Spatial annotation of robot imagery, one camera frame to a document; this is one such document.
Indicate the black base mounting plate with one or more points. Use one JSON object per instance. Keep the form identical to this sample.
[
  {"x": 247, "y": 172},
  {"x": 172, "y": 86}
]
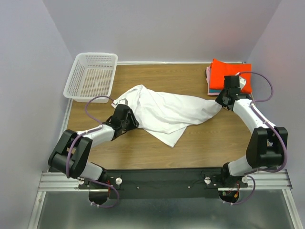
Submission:
[{"x": 121, "y": 179}]

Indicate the white plastic laundry basket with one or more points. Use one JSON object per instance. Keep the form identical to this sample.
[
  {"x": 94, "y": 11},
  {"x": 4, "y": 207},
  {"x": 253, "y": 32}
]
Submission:
[{"x": 92, "y": 74}]

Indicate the orange folded t shirt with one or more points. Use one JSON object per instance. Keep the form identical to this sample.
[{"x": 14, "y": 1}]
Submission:
[{"x": 218, "y": 70}]

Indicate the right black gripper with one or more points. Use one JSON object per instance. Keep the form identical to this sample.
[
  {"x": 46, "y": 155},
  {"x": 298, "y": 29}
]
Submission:
[{"x": 218, "y": 99}]

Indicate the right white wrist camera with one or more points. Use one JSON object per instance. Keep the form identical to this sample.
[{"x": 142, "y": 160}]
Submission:
[{"x": 242, "y": 83}]

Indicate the teal folded t shirt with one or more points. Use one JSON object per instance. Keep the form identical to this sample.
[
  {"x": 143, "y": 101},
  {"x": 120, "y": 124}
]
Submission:
[{"x": 213, "y": 91}]

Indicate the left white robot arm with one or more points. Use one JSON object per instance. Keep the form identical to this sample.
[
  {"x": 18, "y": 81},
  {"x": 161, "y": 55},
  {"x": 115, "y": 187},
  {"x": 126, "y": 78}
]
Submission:
[{"x": 71, "y": 153}]

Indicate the left aluminium side rail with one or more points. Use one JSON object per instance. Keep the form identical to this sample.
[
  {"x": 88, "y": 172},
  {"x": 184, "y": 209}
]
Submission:
[{"x": 62, "y": 142}]

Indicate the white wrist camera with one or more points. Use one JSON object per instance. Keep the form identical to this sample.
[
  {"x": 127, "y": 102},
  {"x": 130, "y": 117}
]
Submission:
[
  {"x": 123, "y": 101},
  {"x": 242, "y": 83}
]

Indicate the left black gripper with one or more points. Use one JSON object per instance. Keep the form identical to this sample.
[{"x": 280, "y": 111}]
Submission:
[{"x": 134, "y": 123}]

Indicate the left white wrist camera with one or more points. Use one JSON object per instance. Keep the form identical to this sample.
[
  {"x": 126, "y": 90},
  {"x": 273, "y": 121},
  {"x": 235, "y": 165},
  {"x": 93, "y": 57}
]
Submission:
[{"x": 123, "y": 101}]

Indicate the white t shirt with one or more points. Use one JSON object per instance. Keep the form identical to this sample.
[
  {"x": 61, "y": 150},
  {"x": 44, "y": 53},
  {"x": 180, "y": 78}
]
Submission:
[{"x": 166, "y": 116}]

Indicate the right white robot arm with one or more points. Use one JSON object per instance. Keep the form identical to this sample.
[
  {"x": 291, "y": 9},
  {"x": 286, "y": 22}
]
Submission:
[{"x": 267, "y": 149}]

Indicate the aluminium frame rail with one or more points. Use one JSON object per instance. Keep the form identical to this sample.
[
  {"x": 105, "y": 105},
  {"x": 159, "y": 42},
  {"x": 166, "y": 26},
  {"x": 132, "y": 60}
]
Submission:
[{"x": 58, "y": 182}]

